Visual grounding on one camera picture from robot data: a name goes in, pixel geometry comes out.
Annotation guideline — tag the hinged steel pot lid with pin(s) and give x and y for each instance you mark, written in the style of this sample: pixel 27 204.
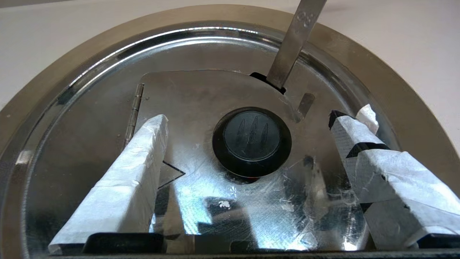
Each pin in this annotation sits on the hinged steel pot lid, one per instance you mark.
pixel 201 93

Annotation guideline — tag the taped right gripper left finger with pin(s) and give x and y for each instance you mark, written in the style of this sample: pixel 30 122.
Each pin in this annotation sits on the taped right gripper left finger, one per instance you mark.
pixel 125 180

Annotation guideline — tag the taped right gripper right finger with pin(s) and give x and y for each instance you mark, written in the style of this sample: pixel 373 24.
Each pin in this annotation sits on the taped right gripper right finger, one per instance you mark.
pixel 395 187

